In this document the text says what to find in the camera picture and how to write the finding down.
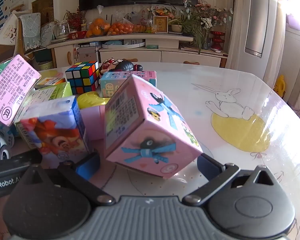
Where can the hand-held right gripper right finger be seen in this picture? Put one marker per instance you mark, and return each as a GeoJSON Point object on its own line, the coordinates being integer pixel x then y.
{"type": "Point", "coordinates": [206, 164]}

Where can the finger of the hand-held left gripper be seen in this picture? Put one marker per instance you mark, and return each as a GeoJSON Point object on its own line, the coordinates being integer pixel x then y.
{"type": "Point", "coordinates": [0, 145]}

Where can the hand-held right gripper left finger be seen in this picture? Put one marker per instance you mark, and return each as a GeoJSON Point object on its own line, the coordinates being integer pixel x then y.
{"type": "Point", "coordinates": [90, 164]}

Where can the blue cartoon box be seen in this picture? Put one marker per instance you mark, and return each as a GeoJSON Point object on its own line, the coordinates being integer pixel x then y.
{"type": "Point", "coordinates": [57, 130]}

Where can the pink text-print box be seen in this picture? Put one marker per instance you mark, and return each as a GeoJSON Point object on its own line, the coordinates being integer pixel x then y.
{"type": "Point", "coordinates": [12, 90]}

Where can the yellow plastic egg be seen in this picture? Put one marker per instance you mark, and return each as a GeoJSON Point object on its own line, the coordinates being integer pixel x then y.
{"type": "Point", "coordinates": [90, 100]}

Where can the pink bow-print box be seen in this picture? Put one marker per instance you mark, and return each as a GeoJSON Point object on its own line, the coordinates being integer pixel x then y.
{"type": "Point", "coordinates": [150, 130]}

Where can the yellow-green box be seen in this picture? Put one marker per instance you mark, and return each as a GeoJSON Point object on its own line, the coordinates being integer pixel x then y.
{"type": "Point", "coordinates": [52, 92]}

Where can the pink and blue figure-print box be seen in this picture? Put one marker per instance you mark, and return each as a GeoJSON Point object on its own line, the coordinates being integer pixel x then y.
{"type": "Point", "coordinates": [115, 80]}

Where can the red and black doll figure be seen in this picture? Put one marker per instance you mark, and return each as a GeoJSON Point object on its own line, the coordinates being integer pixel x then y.
{"type": "Point", "coordinates": [122, 66]}

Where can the white and orange medicine box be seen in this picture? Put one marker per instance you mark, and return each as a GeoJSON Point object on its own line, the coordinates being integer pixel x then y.
{"type": "Point", "coordinates": [50, 81]}

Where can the multicoloured puzzle cube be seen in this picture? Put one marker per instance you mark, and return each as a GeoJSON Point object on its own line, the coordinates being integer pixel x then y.
{"type": "Point", "coordinates": [82, 77]}

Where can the light green waste bin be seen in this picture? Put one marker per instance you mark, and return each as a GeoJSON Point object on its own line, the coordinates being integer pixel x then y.
{"type": "Point", "coordinates": [45, 66]}

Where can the dark green storage bin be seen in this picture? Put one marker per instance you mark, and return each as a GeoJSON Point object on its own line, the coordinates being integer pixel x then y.
{"type": "Point", "coordinates": [43, 55]}

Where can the yellow plastic bottle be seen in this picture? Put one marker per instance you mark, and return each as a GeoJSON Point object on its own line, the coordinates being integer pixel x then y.
{"type": "Point", "coordinates": [281, 87]}

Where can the wooden chair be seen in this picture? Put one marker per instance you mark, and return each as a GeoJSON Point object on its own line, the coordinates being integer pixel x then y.
{"type": "Point", "coordinates": [19, 37]}

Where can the pinkish metal box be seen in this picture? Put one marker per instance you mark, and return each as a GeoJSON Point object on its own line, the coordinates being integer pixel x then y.
{"type": "Point", "coordinates": [87, 55]}

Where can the white cartoon-print cloth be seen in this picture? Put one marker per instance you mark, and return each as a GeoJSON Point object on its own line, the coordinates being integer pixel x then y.
{"type": "Point", "coordinates": [7, 30]}

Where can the cream television cabinet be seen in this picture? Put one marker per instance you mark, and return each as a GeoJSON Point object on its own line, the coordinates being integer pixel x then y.
{"type": "Point", "coordinates": [130, 55]}

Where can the teal lace cloth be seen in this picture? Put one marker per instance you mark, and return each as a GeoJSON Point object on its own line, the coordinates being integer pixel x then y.
{"type": "Point", "coordinates": [30, 30]}

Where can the white paper bag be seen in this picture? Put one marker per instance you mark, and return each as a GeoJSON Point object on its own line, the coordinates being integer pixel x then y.
{"type": "Point", "coordinates": [48, 33]}

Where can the red candle holder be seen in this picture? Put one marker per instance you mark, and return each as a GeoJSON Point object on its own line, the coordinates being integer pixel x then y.
{"type": "Point", "coordinates": [217, 42]}

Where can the white round tray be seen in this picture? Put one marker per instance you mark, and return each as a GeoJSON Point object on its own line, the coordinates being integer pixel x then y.
{"type": "Point", "coordinates": [125, 46]}

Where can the small green box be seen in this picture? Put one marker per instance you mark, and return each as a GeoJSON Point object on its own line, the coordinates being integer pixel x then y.
{"type": "Point", "coordinates": [152, 46]}

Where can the glass kettle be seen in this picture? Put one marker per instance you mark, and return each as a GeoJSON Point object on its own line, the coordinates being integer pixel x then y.
{"type": "Point", "coordinates": [61, 30]}

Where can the white washing machine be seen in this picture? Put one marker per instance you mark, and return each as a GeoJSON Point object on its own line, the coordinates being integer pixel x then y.
{"type": "Point", "coordinates": [297, 67]}

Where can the bag of large oranges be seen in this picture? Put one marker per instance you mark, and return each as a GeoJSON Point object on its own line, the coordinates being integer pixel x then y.
{"type": "Point", "coordinates": [97, 27]}

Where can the cream curtain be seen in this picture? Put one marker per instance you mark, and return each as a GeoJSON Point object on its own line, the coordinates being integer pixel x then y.
{"type": "Point", "coordinates": [237, 30]}

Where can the bag of small tangerines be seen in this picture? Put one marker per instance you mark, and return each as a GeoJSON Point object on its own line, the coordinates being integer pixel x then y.
{"type": "Point", "coordinates": [120, 28]}

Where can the potted green plant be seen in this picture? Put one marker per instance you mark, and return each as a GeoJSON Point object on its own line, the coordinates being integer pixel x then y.
{"type": "Point", "coordinates": [177, 28]}

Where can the bag of small yellow fruits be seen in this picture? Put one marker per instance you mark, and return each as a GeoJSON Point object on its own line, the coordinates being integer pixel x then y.
{"type": "Point", "coordinates": [145, 28]}

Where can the red berry bouquet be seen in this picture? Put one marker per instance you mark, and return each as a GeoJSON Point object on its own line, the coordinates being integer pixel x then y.
{"type": "Point", "coordinates": [75, 17]}

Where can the white standing air conditioner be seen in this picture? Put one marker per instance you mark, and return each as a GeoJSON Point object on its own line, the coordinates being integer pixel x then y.
{"type": "Point", "coordinates": [270, 30]}

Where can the artificial flower bouquet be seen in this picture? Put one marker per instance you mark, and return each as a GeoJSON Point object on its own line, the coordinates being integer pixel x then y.
{"type": "Point", "coordinates": [202, 6]}

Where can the wooden picture frame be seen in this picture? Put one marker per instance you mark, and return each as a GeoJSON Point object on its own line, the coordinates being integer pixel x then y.
{"type": "Point", "coordinates": [160, 24]}

